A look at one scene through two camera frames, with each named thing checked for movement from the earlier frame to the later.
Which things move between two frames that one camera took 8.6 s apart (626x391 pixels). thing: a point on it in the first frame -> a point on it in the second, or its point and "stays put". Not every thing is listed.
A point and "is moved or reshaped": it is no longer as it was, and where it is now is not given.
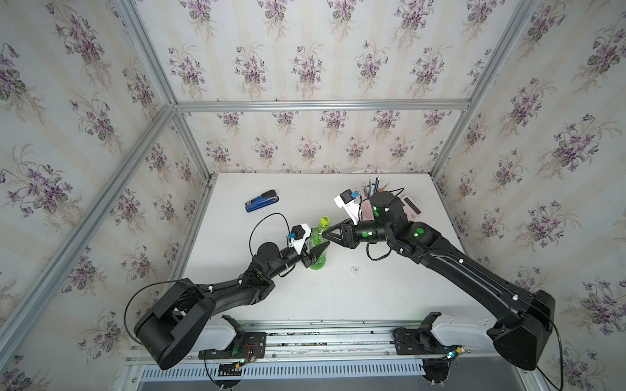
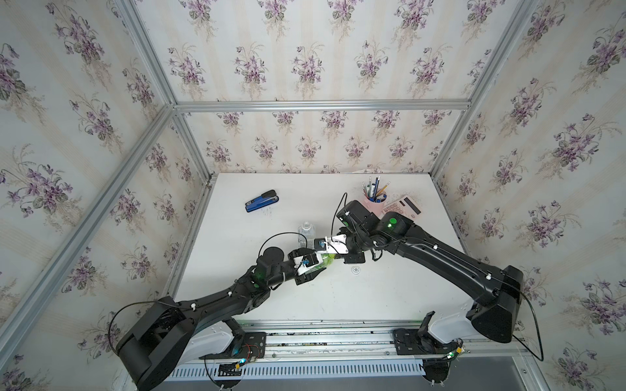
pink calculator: [412, 211] stays put
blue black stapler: [266, 199] stays put
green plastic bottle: [317, 241] is moved or reshaped
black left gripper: [313, 257] -> [305, 280]
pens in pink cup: [373, 188] stays put
